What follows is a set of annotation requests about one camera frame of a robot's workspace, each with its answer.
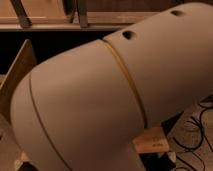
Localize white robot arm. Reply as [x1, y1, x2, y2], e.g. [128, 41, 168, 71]
[10, 2, 213, 171]

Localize left wooden side panel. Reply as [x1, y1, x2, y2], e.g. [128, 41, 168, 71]
[0, 39, 37, 122]

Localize wooden shelf with metal brackets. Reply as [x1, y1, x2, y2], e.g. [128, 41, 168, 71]
[0, 0, 174, 33]

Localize black cables on floor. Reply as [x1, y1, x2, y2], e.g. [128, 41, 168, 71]
[172, 96, 213, 171]

